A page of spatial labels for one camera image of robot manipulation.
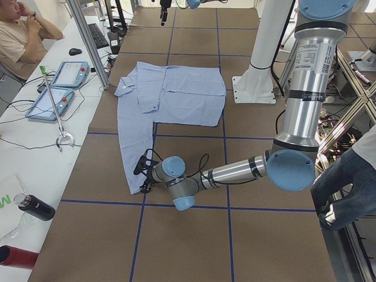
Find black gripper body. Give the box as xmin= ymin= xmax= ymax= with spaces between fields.
xmin=144 ymin=177 xmax=158 ymax=187
xmin=159 ymin=0 xmax=172 ymax=9

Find reacher grabber tool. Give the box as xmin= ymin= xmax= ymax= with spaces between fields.
xmin=39 ymin=66 xmax=74 ymax=153

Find black keyboard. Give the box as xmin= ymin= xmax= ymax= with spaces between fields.
xmin=88 ymin=23 xmax=109 ymax=49

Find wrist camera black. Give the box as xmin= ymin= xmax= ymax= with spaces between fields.
xmin=133 ymin=149 xmax=159 ymax=178

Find aluminium frame column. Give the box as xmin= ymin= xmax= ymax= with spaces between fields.
xmin=66 ymin=0 xmax=110 ymax=90

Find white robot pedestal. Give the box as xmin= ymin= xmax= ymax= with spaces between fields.
xmin=232 ymin=0 xmax=295 ymax=104

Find black water bottle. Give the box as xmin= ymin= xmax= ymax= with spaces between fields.
xmin=14 ymin=193 xmax=55 ymax=221

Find black computer mouse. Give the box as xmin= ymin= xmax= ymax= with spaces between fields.
xmin=68 ymin=48 xmax=82 ymax=56

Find teach pendant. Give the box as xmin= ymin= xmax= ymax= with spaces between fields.
xmin=25 ymin=87 xmax=74 ymax=121
xmin=50 ymin=61 xmax=90 ymax=89

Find light blue striped shirt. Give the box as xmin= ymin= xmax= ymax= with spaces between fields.
xmin=115 ymin=62 xmax=226 ymax=194

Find red cylinder bottle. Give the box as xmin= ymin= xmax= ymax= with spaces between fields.
xmin=1 ymin=245 xmax=39 ymax=270

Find seated person beige shirt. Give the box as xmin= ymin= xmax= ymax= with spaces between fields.
xmin=0 ymin=0 xmax=64 ymax=86

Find upper teach pendant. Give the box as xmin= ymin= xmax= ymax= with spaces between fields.
xmin=50 ymin=61 xmax=90 ymax=89

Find lower teach pendant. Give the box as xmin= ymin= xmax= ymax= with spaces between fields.
xmin=25 ymin=87 xmax=74 ymax=121

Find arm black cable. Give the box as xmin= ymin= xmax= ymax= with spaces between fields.
xmin=187 ymin=153 xmax=265 ymax=186

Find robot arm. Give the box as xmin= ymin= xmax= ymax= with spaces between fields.
xmin=159 ymin=0 xmax=214 ymax=26
xmin=134 ymin=1 xmax=354 ymax=210

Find standing person in jeans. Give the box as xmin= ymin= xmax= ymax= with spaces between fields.
xmin=310 ymin=126 xmax=375 ymax=231

